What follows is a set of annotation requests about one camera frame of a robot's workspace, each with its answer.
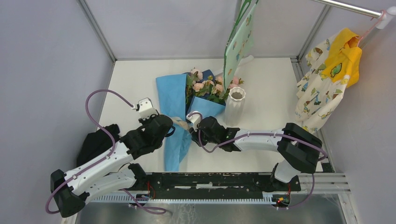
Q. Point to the pink flower bunch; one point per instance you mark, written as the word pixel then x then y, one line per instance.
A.
pixel 210 88

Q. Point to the white slotted cable duct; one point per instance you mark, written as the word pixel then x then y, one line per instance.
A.
pixel 125 198

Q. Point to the cream ribbon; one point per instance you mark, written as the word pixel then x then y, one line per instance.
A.
pixel 181 123

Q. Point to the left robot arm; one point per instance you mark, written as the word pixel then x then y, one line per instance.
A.
pixel 110 171

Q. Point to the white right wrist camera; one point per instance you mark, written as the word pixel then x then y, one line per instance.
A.
pixel 193 119

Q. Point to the yellow patterned kids garment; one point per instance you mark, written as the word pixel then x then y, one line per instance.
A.
pixel 333 67

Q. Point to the pink clothes hanger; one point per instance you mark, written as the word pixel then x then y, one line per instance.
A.
pixel 369 28

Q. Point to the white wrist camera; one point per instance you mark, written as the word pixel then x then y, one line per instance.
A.
pixel 193 119
pixel 145 108

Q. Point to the white ribbed vase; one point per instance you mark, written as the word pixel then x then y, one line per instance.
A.
pixel 234 106

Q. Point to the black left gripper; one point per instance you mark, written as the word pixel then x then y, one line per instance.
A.
pixel 144 122

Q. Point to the green printed cloth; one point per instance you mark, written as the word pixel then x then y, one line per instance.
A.
pixel 240 45

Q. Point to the blue wrapping paper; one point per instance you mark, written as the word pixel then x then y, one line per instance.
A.
pixel 174 103

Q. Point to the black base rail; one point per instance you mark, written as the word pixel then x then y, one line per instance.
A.
pixel 212 185

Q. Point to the metal hanging rod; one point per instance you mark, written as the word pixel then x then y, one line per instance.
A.
pixel 391 11

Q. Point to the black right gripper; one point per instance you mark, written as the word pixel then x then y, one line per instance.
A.
pixel 194 134

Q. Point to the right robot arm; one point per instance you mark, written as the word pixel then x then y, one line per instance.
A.
pixel 301 150

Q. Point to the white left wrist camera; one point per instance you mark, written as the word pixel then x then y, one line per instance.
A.
pixel 145 108

